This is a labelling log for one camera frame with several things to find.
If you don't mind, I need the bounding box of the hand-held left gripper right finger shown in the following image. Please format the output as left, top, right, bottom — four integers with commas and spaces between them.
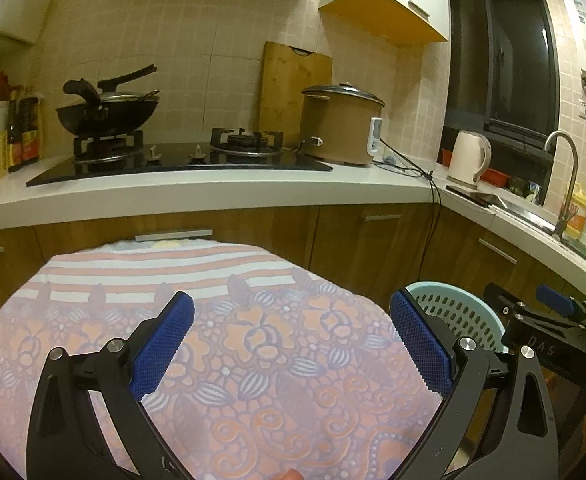
390, 290, 558, 480

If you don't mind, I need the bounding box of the steel kitchen sink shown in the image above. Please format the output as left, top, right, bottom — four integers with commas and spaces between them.
493, 195, 586, 262

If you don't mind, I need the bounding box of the dark window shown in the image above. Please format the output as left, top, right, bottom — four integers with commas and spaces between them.
445, 0, 562, 150

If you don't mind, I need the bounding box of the black glass gas hob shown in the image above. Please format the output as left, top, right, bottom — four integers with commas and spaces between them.
26, 127, 334, 187

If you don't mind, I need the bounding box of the dark sauce bottle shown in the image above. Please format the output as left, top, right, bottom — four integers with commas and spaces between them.
20, 90, 42, 164
7, 91, 24, 172

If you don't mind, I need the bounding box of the black flat board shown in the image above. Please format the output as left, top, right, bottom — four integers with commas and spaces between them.
445, 185, 496, 207

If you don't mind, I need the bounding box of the white electric kettle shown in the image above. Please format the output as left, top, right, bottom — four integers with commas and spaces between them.
447, 131, 492, 186

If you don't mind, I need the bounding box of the chrome kitchen faucet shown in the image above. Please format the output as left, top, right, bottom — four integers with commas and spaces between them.
544, 131, 580, 239

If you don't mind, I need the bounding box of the floral printed tablecloth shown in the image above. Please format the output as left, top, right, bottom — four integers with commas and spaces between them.
0, 239, 446, 480

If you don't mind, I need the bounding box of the black power cable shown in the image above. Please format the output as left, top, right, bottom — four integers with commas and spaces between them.
380, 137, 442, 281

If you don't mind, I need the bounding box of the wooden cutting board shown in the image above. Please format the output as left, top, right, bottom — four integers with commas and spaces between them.
259, 41, 334, 147

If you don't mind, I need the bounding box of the red tray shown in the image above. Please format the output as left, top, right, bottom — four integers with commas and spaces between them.
483, 167, 512, 189

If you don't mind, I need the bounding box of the pan lid with black handle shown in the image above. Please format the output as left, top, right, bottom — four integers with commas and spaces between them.
97, 63, 161, 106

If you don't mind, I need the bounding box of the light blue plastic basket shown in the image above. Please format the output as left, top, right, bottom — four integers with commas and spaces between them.
404, 280, 508, 356

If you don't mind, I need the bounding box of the yellow dish soap bottle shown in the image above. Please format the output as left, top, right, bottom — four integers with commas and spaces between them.
563, 182, 586, 241

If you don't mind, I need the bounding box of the long silver drawer handle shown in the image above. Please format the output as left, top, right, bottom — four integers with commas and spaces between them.
135, 229, 214, 242

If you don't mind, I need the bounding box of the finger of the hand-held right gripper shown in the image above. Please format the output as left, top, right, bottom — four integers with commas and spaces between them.
537, 285, 586, 322
483, 282, 586, 333

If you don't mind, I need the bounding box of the black wok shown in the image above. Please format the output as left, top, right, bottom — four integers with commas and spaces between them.
55, 79, 160, 137

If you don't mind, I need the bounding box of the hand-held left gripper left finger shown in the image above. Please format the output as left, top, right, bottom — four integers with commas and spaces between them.
25, 290, 196, 480

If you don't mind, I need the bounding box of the beige rice cooker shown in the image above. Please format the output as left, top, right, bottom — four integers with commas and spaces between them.
300, 82, 386, 167

